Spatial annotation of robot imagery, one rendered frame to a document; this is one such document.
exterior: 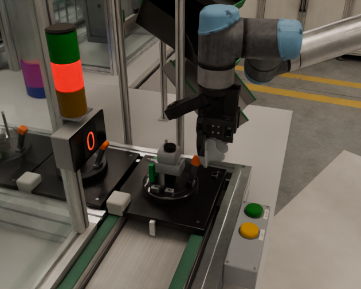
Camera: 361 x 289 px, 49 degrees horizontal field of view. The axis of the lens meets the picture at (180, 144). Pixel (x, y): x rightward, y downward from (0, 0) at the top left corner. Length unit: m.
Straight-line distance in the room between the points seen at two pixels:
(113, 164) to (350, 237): 0.65
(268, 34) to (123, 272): 0.56
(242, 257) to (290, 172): 1.97
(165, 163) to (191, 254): 0.22
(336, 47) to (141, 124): 0.82
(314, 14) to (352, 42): 3.92
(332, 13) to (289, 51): 4.07
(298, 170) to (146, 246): 2.01
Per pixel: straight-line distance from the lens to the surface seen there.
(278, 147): 1.41
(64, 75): 0.70
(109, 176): 1.06
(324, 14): 4.85
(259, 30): 0.77
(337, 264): 1.04
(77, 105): 0.72
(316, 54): 0.92
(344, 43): 0.94
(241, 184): 1.04
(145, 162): 1.10
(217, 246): 0.89
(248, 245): 0.89
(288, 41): 0.77
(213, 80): 0.79
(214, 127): 0.85
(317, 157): 3.00
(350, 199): 1.24
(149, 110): 1.60
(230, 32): 0.76
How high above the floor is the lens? 1.60
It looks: 32 degrees down
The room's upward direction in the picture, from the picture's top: straight up
